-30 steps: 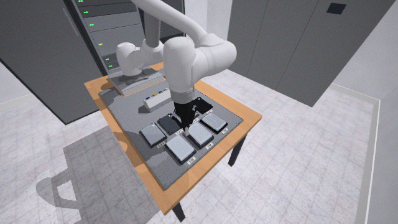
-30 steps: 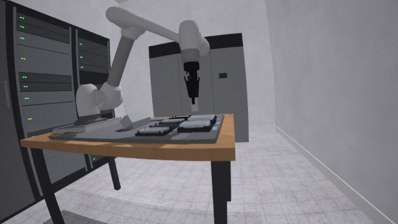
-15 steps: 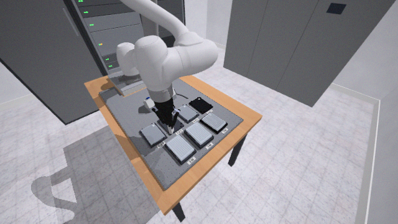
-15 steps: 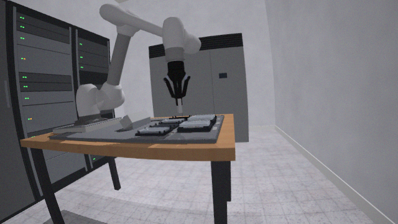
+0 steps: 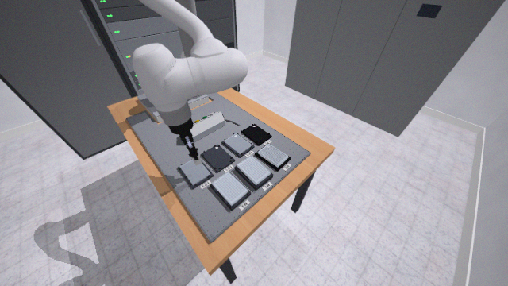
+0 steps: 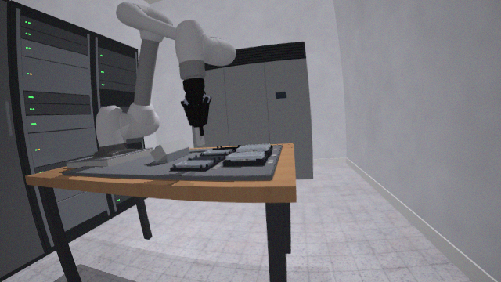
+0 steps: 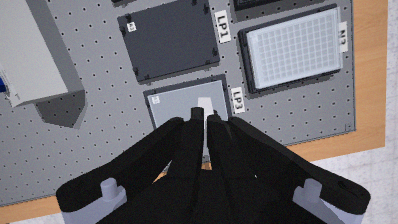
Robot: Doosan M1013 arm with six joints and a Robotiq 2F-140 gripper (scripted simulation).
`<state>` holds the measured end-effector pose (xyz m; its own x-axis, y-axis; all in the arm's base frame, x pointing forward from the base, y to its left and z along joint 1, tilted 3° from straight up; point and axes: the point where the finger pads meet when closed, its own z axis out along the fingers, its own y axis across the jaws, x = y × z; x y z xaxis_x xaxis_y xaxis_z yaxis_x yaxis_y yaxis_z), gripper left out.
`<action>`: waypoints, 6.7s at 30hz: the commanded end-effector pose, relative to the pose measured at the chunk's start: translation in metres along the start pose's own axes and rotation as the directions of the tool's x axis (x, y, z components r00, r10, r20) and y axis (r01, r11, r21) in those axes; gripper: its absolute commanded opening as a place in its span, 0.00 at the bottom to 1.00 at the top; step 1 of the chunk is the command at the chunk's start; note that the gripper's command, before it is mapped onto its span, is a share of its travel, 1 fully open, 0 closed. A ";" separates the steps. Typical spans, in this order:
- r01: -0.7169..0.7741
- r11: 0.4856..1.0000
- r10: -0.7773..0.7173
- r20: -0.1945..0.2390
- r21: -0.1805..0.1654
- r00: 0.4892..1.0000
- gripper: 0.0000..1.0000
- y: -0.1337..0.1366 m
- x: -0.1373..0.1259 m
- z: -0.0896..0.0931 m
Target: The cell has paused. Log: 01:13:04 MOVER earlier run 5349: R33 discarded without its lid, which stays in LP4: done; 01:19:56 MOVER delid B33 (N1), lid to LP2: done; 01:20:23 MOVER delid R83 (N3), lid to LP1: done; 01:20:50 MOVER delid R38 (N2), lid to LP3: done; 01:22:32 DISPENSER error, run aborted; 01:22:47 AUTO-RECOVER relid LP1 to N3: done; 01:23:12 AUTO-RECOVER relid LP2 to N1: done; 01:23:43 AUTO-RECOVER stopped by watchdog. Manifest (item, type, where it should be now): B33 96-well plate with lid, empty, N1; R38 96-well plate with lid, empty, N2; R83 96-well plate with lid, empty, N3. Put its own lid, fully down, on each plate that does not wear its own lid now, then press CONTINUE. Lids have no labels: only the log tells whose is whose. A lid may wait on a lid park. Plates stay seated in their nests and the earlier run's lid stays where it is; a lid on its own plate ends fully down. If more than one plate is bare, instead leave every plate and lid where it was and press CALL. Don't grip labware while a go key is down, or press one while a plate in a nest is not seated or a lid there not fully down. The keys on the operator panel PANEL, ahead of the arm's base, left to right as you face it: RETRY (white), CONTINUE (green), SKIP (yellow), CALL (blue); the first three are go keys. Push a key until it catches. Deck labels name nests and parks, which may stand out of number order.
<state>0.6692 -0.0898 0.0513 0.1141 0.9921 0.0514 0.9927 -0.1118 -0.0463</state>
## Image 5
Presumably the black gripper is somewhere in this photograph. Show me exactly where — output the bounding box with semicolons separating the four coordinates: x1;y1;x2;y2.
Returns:
168;118;202;166

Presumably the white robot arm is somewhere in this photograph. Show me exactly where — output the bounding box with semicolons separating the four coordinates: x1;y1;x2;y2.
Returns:
133;0;248;126

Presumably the white button panel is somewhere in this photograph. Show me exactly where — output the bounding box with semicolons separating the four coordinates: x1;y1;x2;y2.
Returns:
190;112;241;143

